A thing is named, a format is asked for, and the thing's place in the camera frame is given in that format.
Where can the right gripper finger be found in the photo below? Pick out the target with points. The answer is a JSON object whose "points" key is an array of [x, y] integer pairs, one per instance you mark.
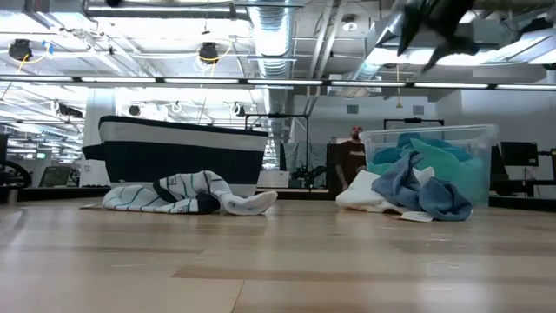
{"points": [[410, 30], [436, 56]]}

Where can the teal dotted shirt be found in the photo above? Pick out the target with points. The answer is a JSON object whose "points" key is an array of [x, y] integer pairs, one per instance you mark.
{"points": [[447, 169]]}

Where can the pale striped sock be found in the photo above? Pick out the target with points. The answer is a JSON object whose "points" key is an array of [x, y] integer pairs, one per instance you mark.
{"points": [[243, 202]]}

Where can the clear plastic bin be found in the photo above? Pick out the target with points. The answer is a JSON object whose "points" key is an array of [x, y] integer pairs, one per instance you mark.
{"points": [[488, 152]]}

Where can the black monitor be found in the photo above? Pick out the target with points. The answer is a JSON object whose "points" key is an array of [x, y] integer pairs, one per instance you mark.
{"points": [[519, 153]]}

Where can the person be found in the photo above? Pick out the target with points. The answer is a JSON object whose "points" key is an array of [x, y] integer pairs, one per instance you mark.
{"points": [[349, 161]]}

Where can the blue-grey cloth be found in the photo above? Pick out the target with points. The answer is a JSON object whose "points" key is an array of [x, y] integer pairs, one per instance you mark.
{"points": [[438, 200]]}

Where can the white cloth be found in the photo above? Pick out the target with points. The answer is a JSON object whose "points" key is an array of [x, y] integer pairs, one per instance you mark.
{"points": [[358, 193]]}

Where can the green potted plant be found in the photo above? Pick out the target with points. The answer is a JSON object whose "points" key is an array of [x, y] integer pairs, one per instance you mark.
{"points": [[308, 173]]}

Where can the white box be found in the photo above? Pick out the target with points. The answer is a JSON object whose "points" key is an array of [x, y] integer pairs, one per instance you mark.
{"points": [[273, 178]]}

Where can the ceiling light strip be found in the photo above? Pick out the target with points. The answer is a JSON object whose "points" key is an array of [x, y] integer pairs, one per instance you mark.
{"points": [[200, 81]]}

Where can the grey ceiling pipe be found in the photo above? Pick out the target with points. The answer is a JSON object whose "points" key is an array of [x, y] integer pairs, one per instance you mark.
{"points": [[165, 9]]}

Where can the small dark monitor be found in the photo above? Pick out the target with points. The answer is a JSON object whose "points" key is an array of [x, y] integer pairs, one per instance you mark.
{"points": [[54, 176]]}

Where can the black wheel-shaped object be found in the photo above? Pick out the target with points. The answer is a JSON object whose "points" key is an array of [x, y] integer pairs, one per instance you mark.
{"points": [[15, 171]]}

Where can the low black stand frame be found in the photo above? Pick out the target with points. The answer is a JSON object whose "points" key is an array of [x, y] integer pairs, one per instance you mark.
{"points": [[412, 120]]}

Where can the silver ventilation duct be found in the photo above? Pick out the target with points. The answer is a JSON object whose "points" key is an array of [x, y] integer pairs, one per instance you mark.
{"points": [[273, 39]]}

